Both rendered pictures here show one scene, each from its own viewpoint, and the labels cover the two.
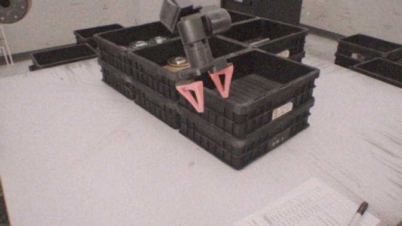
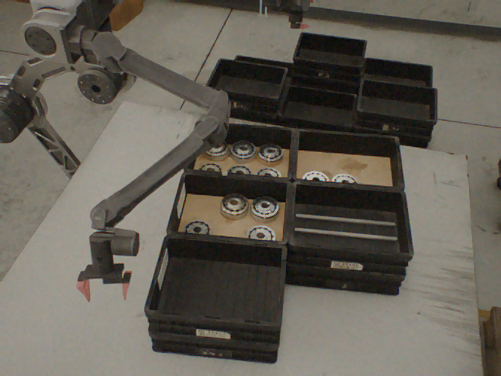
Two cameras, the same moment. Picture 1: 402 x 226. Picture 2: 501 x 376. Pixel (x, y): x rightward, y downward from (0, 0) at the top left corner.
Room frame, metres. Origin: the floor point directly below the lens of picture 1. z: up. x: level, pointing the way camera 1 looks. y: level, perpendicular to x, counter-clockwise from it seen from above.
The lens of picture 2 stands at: (0.37, -0.93, 2.32)
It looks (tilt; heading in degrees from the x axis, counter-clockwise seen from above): 45 degrees down; 46
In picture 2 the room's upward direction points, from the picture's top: 2 degrees clockwise
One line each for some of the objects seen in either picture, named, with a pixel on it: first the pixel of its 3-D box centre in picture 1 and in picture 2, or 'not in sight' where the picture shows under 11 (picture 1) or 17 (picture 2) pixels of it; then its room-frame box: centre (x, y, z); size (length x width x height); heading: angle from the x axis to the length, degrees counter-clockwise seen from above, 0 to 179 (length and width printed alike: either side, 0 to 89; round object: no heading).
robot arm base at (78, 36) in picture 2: not in sight; (83, 41); (1.01, 0.46, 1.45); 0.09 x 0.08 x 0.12; 35
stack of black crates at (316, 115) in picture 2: not in sight; (314, 129); (2.35, 0.63, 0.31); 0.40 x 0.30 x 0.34; 125
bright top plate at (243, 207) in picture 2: (179, 61); (234, 204); (1.28, 0.11, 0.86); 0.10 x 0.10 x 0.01
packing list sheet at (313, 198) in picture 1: (308, 225); not in sight; (0.56, -0.26, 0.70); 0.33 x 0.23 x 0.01; 125
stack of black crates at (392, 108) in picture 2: not in sight; (388, 133); (2.58, 0.30, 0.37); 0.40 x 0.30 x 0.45; 125
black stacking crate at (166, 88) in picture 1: (191, 64); (231, 218); (1.22, 0.06, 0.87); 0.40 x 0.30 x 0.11; 132
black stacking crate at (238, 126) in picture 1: (247, 89); (219, 289); (1.00, -0.14, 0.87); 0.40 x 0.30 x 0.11; 132
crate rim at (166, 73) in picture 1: (191, 52); (231, 207); (1.22, 0.06, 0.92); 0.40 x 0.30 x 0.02; 132
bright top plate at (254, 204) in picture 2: not in sight; (265, 207); (1.35, 0.02, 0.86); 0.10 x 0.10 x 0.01
